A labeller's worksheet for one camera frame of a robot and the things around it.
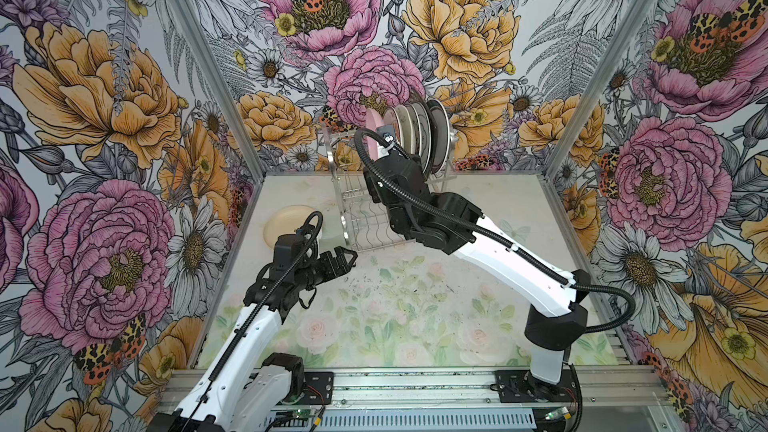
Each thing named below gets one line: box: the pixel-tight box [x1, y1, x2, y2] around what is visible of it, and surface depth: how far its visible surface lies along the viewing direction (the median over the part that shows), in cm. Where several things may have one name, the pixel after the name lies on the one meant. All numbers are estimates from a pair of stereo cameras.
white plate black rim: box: [417, 101, 432, 175], surface depth 73 cm
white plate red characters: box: [406, 104, 424, 162], surface depth 73 cm
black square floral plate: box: [414, 100, 436, 183], surface depth 73 cm
